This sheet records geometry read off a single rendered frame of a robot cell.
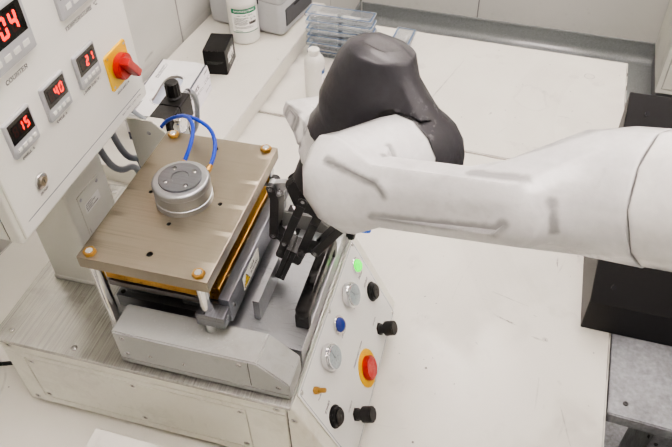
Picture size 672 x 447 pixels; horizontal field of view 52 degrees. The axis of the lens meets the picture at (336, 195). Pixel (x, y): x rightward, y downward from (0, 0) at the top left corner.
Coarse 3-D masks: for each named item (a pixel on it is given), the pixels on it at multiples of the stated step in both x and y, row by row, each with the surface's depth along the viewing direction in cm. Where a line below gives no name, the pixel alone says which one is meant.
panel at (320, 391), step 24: (336, 288) 106; (360, 288) 113; (336, 312) 105; (360, 312) 112; (384, 312) 120; (336, 336) 104; (360, 336) 110; (384, 336) 118; (312, 360) 97; (360, 360) 109; (312, 384) 96; (336, 384) 101; (360, 384) 108; (312, 408) 95; (360, 408) 107; (336, 432) 99; (360, 432) 105
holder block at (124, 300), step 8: (120, 288) 97; (120, 296) 97; (128, 296) 96; (136, 296) 96; (144, 296) 96; (168, 296) 96; (120, 304) 98; (136, 304) 97; (144, 304) 96; (152, 304) 96; (160, 304) 95; (168, 304) 95; (176, 304) 95; (184, 304) 95; (176, 312) 96; (184, 312) 95; (192, 312) 95
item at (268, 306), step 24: (336, 240) 107; (264, 264) 103; (336, 264) 106; (264, 288) 95; (288, 288) 100; (120, 312) 98; (240, 312) 97; (264, 312) 97; (288, 312) 97; (312, 312) 97; (288, 336) 94
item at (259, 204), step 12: (264, 192) 102; (264, 204) 101; (252, 216) 98; (252, 228) 98; (240, 240) 95; (240, 252) 95; (228, 264) 92; (108, 276) 94; (120, 276) 93; (228, 276) 91; (132, 288) 94; (144, 288) 93; (156, 288) 93; (168, 288) 92; (180, 288) 91; (216, 288) 89; (192, 300) 92; (216, 300) 91
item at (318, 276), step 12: (324, 252) 100; (336, 252) 104; (312, 264) 98; (324, 264) 98; (312, 276) 96; (324, 276) 99; (312, 288) 95; (300, 300) 93; (312, 300) 94; (300, 312) 92; (300, 324) 94
